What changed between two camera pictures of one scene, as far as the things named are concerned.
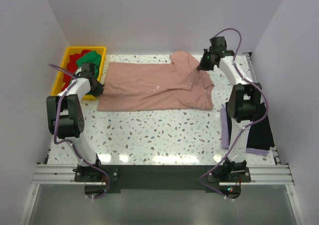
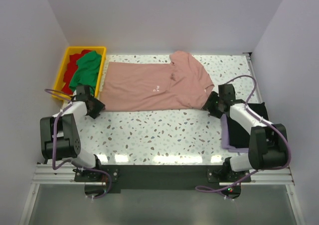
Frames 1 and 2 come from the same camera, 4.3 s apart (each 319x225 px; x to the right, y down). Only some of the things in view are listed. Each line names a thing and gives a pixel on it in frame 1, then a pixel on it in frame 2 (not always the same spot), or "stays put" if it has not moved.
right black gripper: (203, 66) -> (209, 105)
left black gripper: (98, 91) -> (99, 106)
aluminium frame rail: (56, 174) stays put
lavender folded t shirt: (225, 137) stays put
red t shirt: (72, 66) stays put
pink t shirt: (178, 85) stays put
